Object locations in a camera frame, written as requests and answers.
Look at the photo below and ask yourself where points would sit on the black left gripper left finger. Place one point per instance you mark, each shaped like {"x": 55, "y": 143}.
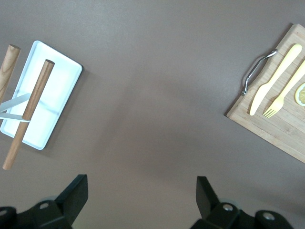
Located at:
{"x": 69, "y": 202}

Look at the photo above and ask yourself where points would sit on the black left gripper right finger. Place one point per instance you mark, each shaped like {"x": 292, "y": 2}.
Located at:
{"x": 209, "y": 205}

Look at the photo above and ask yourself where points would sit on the bamboo cutting board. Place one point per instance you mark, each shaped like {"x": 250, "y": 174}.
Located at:
{"x": 274, "y": 128}

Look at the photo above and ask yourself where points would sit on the white rack base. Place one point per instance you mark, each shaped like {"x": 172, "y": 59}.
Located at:
{"x": 57, "y": 90}

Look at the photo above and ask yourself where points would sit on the yellow plastic fork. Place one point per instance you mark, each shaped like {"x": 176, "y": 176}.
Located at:
{"x": 278, "y": 101}

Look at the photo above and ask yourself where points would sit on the yellow plastic knife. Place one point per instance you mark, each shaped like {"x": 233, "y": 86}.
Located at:
{"x": 267, "y": 90}

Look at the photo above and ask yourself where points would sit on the lemon slice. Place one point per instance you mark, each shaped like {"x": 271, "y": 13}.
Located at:
{"x": 301, "y": 95}

